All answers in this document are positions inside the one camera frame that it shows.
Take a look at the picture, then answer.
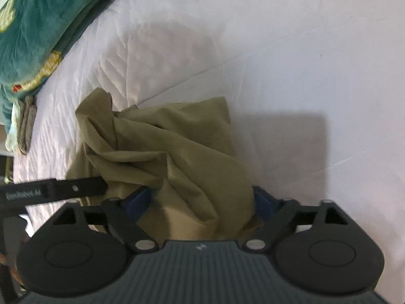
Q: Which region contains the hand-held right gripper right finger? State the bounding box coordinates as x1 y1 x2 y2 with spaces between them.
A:
243 185 351 254

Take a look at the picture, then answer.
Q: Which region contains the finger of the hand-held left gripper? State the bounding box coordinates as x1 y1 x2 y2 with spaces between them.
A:
46 177 108 201

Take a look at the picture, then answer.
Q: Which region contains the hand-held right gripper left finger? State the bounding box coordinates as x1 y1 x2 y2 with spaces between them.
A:
51 187 158 254

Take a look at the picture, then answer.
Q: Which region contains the khaki t-shirt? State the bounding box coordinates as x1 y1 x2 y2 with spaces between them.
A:
65 88 263 241

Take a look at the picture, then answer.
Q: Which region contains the green plush blanket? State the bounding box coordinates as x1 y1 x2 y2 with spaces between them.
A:
0 0 140 154

